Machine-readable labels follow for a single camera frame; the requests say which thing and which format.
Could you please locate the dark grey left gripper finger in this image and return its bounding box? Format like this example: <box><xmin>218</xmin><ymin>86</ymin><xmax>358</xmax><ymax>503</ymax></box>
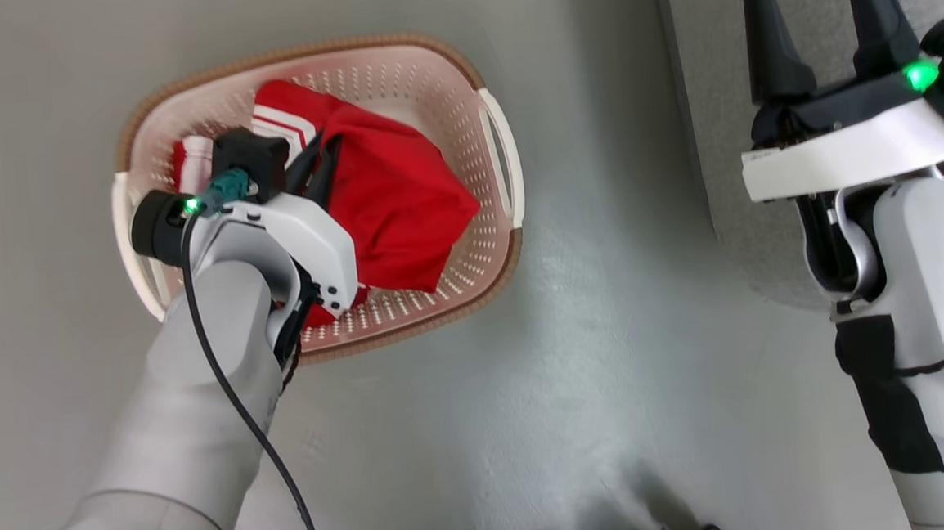
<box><xmin>303</xmin><ymin>136</ymin><xmax>348</xmax><ymax>212</ymax></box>
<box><xmin>282</xmin><ymin>131</ymin><xmax>329</xmax><ymax>200</ymax></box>

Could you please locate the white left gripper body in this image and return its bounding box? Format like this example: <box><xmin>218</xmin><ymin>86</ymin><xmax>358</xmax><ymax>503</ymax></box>
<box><xmin>187</xmin><ymin>188</ymin><xmax>362</xmax><ymax>330</ymax></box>

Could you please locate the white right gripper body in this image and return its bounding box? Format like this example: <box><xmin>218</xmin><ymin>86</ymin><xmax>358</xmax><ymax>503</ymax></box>
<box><xmin>735</xmin><ymin>62</ymin><xmax>944</xmax><ymax>205</ymax></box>

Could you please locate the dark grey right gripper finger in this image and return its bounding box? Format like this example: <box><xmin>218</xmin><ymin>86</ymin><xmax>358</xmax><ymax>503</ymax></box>
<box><xmin>741</xmin><ymin>0</ymin><xmax>821</xmax><ymax>106</ymax></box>
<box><xmin>833</xmin><ymin>0</ymin><xmax>924</xmax><ymax>80</ymax></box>

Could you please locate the red garment with white stripes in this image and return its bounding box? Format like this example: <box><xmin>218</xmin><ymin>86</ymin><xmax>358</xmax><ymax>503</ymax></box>
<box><xmin>166</xmin><ymin>67</ymin><xmax>488</xmax><ymax>337</ymax></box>

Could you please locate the perforated cream laundry basket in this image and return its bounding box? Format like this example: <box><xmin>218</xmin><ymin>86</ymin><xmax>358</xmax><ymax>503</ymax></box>
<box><xmin>102</xmin><ymin>26</ymin><xmax>536</xmax><ymax>377</ymax></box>

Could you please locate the grey fabric sofa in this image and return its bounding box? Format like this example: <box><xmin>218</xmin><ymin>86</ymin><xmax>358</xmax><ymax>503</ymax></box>
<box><xmin>651</xmin><ymin>0</ymin><xmax>944</xmax><ymax>321</ymax></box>

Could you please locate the teal cable connector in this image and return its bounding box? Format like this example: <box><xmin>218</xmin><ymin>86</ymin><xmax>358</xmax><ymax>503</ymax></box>
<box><xmin>199</xmin><ymin>167</ymin><xmax>254</xmax><ymax>218</ymax></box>

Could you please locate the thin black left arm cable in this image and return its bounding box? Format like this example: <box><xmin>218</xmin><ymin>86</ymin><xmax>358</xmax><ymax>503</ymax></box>
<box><xmin>178</xmin><ymin>200</ymin><xmax>323</xmax><ymax>530</ymax></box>

